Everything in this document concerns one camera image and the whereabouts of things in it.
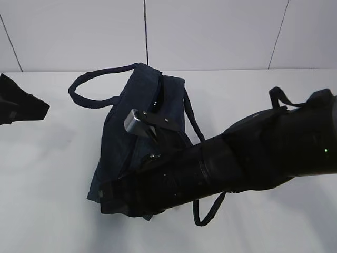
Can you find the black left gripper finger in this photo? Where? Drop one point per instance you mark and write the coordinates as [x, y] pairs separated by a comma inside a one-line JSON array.
[[18, 105]]

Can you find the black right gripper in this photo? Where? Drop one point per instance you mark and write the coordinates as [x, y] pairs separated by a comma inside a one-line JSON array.
[[158, 186]]

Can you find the dark blue lunch bag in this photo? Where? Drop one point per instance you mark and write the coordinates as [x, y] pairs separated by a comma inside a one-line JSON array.
[[124, 141]]

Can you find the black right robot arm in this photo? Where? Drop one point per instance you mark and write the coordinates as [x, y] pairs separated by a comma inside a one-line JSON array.
[[260, 152]]

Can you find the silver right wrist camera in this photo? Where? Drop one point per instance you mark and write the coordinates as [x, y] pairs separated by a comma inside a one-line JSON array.
[[148, 124]]

